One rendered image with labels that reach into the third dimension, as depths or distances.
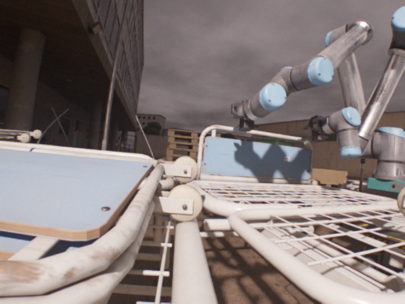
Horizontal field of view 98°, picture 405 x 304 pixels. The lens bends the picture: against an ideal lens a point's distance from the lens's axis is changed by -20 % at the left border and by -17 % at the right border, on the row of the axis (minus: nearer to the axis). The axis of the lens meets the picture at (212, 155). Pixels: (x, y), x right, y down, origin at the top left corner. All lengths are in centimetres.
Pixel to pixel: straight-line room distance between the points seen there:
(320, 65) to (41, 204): 75
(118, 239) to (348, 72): 126
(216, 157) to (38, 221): 96
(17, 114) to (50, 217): 601
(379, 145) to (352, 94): 30
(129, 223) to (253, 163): 102
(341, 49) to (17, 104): 613
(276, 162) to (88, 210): 112
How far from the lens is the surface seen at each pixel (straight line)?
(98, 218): 22
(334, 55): 88
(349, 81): 130
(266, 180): 123
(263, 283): 121
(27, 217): 23
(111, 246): 18
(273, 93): 77
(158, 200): 36
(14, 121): 621
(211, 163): 110
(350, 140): 101
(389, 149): 129
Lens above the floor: 62
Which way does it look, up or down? level
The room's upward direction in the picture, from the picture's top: 5 degrees clockwise
